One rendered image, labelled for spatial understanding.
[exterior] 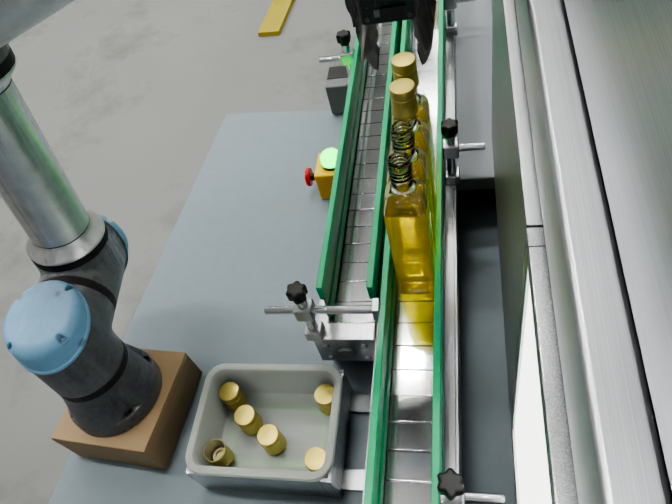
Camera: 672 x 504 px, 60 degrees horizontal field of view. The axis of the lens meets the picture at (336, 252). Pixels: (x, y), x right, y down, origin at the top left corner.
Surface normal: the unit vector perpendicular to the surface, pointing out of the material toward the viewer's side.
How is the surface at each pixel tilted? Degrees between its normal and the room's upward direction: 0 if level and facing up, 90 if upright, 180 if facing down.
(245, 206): 0
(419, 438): 0
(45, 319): 4
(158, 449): 90
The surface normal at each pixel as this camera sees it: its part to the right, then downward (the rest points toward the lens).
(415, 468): -0.20, -0.60
